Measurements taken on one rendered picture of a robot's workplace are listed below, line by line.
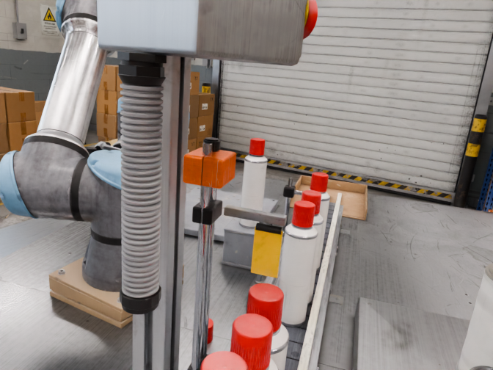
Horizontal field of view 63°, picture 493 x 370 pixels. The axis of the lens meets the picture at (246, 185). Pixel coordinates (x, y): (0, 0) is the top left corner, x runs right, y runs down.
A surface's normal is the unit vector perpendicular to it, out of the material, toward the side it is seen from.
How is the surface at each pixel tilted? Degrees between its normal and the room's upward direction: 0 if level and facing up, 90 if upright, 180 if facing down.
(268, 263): 90
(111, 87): 91
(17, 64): 90
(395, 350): 0
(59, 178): 54
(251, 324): 3
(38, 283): 0
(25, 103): 90
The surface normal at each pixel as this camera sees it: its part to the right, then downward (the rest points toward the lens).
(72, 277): 0.10, -0.94
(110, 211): -0.03, 0.36
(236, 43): 0.63, 0.27
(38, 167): 0.08, -0.40
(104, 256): -0.18, 0.01
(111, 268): 0.06, 0.04
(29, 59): 0.88, 0.20
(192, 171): -0.27, 0.25
